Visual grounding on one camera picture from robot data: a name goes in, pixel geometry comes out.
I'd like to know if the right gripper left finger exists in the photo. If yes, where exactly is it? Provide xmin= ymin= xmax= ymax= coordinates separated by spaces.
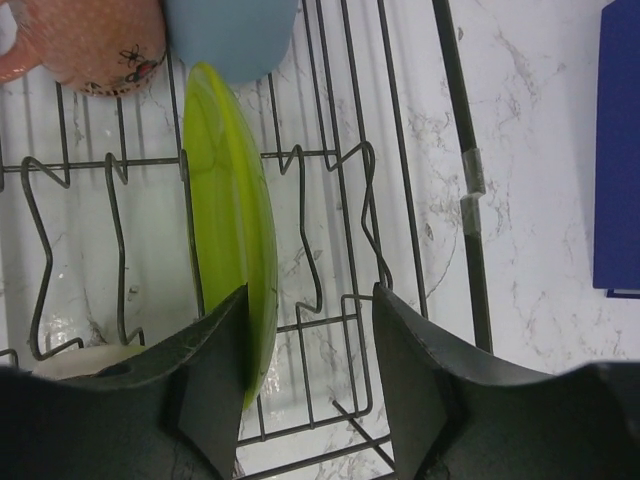
xmin=1 ymin=287 xmax=248 ymax=479

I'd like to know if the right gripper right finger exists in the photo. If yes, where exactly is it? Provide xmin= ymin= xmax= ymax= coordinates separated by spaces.
xmin=372 ymin=285 xmax=639 ymax=479

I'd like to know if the patterned bowl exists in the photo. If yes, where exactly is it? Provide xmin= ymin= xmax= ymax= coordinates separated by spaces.
xmin=32 ymin=344 xmax=147 ymax=380

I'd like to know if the green plate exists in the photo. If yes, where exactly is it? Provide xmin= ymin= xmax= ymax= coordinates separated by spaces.
xmin=183 ymin=62 xmax=278 ymax=406

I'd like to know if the black wire dish rack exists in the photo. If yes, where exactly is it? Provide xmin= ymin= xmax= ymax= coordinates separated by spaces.
xmin=0 ymin=0 xmax=496 ymax=480

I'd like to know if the blue binder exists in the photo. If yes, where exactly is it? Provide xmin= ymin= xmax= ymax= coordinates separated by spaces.
xmin=593 ymin=0 xmax=639 ymax=299

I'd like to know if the pink mug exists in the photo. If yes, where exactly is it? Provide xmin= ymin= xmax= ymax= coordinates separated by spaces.
xmin=1 ymin=0 xmax=167 ymax=97

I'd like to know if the blue cup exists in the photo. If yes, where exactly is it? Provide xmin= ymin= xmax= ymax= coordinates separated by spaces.
xmin=163 ymin=0 xmax=299 ymax=84

